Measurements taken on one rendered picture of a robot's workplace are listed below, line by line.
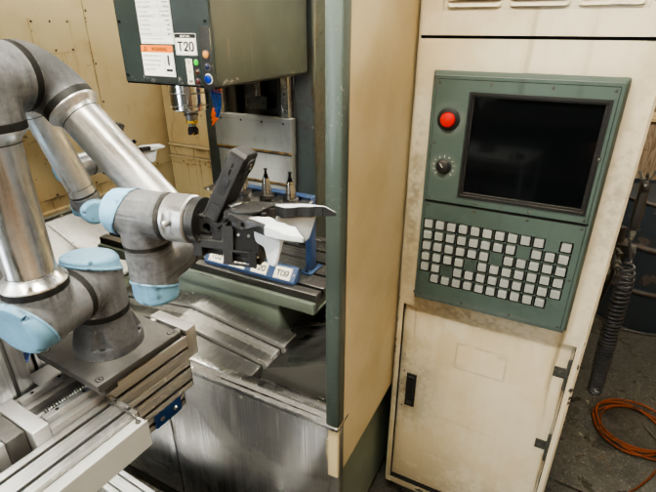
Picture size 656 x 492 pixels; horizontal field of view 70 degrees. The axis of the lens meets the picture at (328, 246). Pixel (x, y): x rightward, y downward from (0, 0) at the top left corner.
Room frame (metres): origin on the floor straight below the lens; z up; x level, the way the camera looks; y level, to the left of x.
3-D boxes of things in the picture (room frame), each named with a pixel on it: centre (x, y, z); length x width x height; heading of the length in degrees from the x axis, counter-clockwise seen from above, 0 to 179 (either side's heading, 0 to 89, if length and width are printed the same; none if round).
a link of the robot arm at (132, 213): (0.69, 0.29, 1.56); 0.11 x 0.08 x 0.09; 73
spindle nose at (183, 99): (2.05, 0.59, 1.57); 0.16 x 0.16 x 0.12
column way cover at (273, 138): (2.44, 0.38, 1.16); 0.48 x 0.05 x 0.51; 63
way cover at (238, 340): (1.60, 0.59, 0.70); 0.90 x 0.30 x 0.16; 63
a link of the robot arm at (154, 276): (0.70, 0.29, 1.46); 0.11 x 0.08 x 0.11; 163
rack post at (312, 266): (1.73, 0.07, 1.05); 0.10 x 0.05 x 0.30; 153
